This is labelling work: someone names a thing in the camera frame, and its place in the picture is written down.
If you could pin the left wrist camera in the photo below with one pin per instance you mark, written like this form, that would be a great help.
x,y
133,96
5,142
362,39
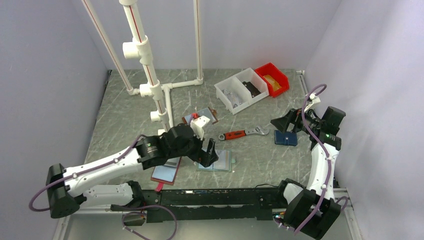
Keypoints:
x,y
198,124

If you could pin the brown card holder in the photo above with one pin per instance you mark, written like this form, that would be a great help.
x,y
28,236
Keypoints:
x,y
205,112

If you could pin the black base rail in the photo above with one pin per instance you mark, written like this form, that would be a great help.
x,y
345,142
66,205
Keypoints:
x,y
208,204

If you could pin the red card holder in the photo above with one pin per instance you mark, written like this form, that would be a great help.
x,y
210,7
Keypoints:
x,y
166,174

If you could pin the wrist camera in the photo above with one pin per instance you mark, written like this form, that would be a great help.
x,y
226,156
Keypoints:
x,y
198,124
312,101

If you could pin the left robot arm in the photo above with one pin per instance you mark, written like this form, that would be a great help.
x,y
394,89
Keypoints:
x,y
69,188

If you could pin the red plastic bin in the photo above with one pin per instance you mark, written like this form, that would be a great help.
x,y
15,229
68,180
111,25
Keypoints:
x,y
279,76

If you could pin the navy blue card holder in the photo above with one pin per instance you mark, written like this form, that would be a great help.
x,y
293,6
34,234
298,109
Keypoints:
x,y
286,138

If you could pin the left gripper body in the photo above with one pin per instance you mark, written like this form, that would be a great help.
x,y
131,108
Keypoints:
x,y
193,150

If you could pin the white divided bin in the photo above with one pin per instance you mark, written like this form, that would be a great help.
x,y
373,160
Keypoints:
x,y
235,84

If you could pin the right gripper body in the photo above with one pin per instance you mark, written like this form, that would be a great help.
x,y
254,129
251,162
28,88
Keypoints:
x,y
300,124

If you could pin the black part in bin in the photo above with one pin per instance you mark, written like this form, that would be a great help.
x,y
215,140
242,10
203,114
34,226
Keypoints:
x,y
254,91

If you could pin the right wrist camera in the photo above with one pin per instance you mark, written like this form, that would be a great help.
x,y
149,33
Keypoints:
x,y
312,101

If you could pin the white pvc pipe frame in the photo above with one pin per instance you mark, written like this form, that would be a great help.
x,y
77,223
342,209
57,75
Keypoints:
x,y
139,48

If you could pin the red handled adjustable wrench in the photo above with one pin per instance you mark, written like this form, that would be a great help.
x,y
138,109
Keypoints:
x,y
258,130

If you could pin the yellow item in red bin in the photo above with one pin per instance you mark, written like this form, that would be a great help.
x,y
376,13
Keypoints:
x,y
274,84

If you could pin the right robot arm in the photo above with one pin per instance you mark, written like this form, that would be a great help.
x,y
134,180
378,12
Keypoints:
x,y
312,209

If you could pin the grey parts in bin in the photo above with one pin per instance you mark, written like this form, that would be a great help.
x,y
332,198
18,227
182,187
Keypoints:
x,y
234,99

